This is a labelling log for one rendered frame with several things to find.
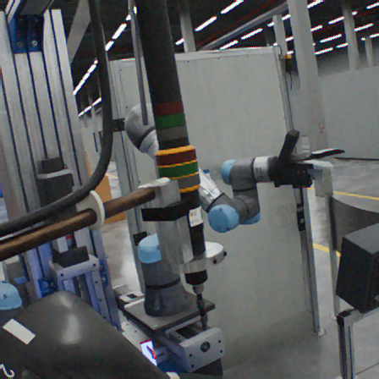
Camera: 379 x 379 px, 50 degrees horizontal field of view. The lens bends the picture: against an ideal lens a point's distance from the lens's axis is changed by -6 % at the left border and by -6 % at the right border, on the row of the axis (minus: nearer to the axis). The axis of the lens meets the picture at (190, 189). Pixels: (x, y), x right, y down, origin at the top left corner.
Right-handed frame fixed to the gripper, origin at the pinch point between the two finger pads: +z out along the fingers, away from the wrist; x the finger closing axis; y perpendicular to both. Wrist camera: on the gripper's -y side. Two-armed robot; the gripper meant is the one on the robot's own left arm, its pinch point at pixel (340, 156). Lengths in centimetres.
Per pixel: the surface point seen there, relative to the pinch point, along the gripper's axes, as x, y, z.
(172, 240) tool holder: 78, -14, -1
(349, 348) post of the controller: 18, 48, 1
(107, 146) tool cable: 83, -26, -1
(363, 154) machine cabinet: -958, 263, -152
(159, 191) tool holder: 79, -20, 0
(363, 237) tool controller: 7.7, 20.2, 5.1
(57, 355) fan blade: 89, -5, -11
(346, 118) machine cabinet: -999, 176, -191
